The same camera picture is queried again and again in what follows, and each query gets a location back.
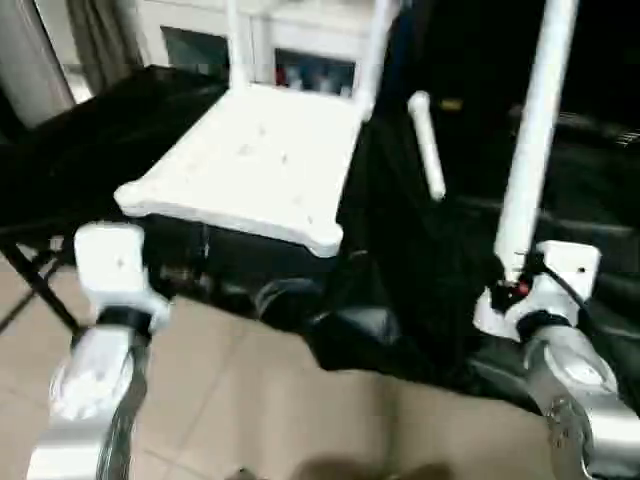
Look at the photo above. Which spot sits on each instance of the white plastic table top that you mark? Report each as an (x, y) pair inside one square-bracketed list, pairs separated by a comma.
[(250, 160)]

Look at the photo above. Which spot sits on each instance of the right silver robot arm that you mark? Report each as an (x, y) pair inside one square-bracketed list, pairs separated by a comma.
[(580, 390)]

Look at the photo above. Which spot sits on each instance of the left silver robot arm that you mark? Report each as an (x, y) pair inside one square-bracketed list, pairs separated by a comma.
[(90, 390)]

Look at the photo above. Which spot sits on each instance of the black plastic mat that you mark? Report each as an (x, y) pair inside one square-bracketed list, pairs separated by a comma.
[(420, 260)]

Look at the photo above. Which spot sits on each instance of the white glass-door cabinet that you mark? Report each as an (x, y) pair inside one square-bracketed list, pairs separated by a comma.
[(200, 15)]

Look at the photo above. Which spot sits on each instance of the grey curtain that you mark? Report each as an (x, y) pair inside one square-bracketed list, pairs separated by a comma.
[(100, 40)]

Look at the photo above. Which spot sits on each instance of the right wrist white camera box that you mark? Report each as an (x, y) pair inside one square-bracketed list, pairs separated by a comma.
[(565, 265)]

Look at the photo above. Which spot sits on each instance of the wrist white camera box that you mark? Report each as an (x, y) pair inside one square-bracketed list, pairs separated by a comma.
[(565, 265), (110, 265)]

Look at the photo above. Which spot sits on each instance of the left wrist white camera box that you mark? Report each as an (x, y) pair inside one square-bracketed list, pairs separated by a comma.
[(110, 265)]

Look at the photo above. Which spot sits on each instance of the black metal table frame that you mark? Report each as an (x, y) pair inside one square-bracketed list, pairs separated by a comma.
[(40, 285)]

